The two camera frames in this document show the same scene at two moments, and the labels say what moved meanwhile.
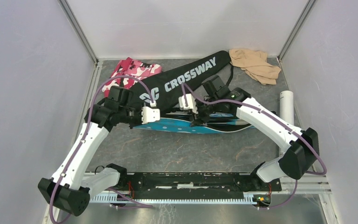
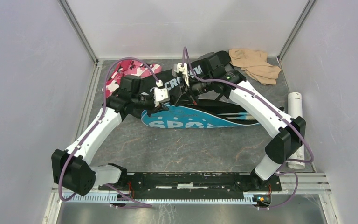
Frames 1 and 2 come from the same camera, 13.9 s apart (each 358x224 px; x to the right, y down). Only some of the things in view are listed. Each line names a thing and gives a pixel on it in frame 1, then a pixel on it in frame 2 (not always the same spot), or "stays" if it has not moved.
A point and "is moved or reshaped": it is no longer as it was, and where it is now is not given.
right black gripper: x=196 y=121 -> x=185 y=99
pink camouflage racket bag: x=130 y=67 stays
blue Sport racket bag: x=216 y=122 is moved or reshaped
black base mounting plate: x=198 y=184 stays
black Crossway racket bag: x=164 y=89 stays
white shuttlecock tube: x=286 y=106 is moved or reshaped
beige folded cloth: x=254 y=63 stays
